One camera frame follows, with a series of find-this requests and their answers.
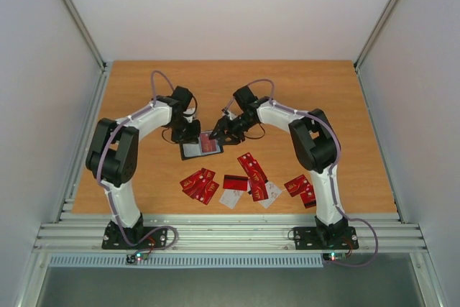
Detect grey slotted cable duct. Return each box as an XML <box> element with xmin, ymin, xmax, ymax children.
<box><xmin>49</xmin><ymin>253</ymin><xmax>323</xmax><ymax>269</ymax></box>

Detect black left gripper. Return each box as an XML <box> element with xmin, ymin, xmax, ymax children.
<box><xmin>169</xmin><ymin>116</ymin><xmax>202</xmax><ymax>144</ymax></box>

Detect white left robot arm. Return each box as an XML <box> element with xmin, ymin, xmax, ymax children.
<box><xmin>86</xmin><ymin>86</ymin><xmax>201</xmax><ymax>248</ymax></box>

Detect red VIP card left front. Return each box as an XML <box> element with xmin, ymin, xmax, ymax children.
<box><xmin>192</xmin><ymin>180</ymin><xmax>219</xmax><ymax>205</ymax></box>

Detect white card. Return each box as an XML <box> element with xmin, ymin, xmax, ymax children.
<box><xmin>219</xmin><ymin>189</ymin><xmax>244</xmax><ymax>209</ymax></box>
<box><xmin>259</xmin><ymin>181</ymin><xmax>282</xmax><ymax>209</ymax></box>

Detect aluminium frame post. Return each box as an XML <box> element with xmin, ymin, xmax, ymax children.
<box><xmin>354</xmin><ymin>0</ymin><xmax>423</xmax><ymax>70</ymax></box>
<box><xmin>40</xmin><ymin>0</ymin><xmax>109</xmax><ymax>70</ymax></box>

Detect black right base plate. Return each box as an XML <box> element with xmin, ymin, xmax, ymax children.
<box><xmin>293</xmin><ymin>226</ymin><xmax>359</xmax><ymax>251</ymax></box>

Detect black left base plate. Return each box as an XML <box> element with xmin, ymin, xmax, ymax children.
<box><xmin>101</xmin><ymin>224</ymin><xmax>168</xmax><ymax>250</ymax></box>

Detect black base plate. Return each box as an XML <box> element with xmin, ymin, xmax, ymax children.
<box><xmin>293</xmin><ymin>226</ymin><xmax>359</xmax><ymax>251</ymax></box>
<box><xmin>101</xmin><ymin>224</ymin><xmax>168</xmax><ymax>250</ymax></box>

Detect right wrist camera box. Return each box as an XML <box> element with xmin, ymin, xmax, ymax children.
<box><xmin>222</xmin><ymin>107</ymin><xmax>236</xmax><ymax>119</ymax></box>

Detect red card under left pile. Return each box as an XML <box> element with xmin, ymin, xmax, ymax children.
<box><xmin>199</xmin><ymin>168</ymin><xmax>215</xmax><ymax>182</ymax></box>

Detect red card upper centre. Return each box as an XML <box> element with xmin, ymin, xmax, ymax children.
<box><xmin>237</xmin><ymin>152</ymin><xmax>268</xmax><ymax>184</ymax></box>

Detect left small circuit board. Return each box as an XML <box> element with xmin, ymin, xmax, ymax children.
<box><xmin>126</xmin><ymin>252</ymin><xmax>150</xmax><ymax>265</ymax></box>

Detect red vip card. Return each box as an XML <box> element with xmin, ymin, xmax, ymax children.
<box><xmin>192</xmin><ymin>180</ymin><xmax>219</xmax><ymax>205</ymax></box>
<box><xmin>180</xmin><ymin>170</ymin><xmax>204</xmax><ymax>198</ymax></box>
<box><xmin>199</xmin><ymin>132</ymin><xmax>220</xmax><ymax>154</ymax></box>
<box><xmin>284</xmin><ymin>175</ymin><xmax>313</xmax><ymax>197</ymax></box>
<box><xmin>300</xmin><ymin>184</ymin><xmax>316</xmax><ymax>205</ymax></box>
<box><xmin>249</xmin><ymin>178</ymin><xmax>269</xmax><ymax>202</ymax></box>

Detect left aluminium frame post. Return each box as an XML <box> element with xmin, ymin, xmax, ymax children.
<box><xmin>40</xmin><ymin>0</ymin><xmax>109</xmax><ymax>70</ymax></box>

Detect aluminium rail base front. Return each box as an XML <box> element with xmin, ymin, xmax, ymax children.
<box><xmin>33</xmin><ymin>213</ymin><xmax>428</xmax><ymax>253</ymax></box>

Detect red card magnetic stripe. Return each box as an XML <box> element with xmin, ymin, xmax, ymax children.
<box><xmin>223</xmin><ymin>175</ymin><xmax>249</xmax><ymax>192</ymax></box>

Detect white card right centre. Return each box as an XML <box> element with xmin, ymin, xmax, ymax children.
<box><xmin>259</xmin><ymin>181</ymin><xmax>282</xmax><ymax>209</ymax></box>

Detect red striped card far right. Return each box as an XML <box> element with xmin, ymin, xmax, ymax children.
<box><xmin>304</xmin><ymin>200</ymin><xmax>316</xmax><ymax>209</ymax></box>

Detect black leather card holder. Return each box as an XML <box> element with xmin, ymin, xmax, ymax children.
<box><xmin>180</xmin><ymin>130</ymin><xmax>224</xmax><ymax>160</ymax></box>

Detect right small circuit board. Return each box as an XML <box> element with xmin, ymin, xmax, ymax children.
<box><xmin>323</xmin><ymin>252</ymin><xmax>349</xmax><ymax>262</ymax></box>

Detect red VIP card centre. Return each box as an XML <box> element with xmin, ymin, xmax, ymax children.
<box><xmin>249</xmin><ymin>178</ymin><xmax>269</xmax><ymax>202</ymax></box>

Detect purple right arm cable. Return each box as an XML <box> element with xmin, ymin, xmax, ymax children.
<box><xmin>224</xmin><ymin>78</ymin><xmax>380</xmax><ymax>268</ymax></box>

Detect red VIP card far left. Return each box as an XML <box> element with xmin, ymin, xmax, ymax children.
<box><xmin>180</xmin><ymin>170</ymin><xmax>204</xmax><ymax>198</ymax></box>

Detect red VIP card far right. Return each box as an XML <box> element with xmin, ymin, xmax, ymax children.
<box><xmin>300</xmin><ymin>184</ymin><xmax>316</xmax><ymax>205</ymax></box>

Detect right aluminium frame post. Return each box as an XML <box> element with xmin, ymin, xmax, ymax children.
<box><xmin>354</xmin><ymin>0</ymin><xmax>423</xmax><ymax>70</ymax></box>

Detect small circuit board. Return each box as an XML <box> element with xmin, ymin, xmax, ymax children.
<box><xmin>126</xmin><ymin>252</ymin><xmax>150</xmax><ymax>265</ymax></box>
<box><xmin>323</xmin><ymin>252</ymin><xmax>349</xmax><ymax>262</ymax></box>

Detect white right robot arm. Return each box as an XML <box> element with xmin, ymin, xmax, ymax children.
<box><xmin>210</xmin><ymin>86</ymin><xmax>348</xmax><ymax>249</ymax></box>

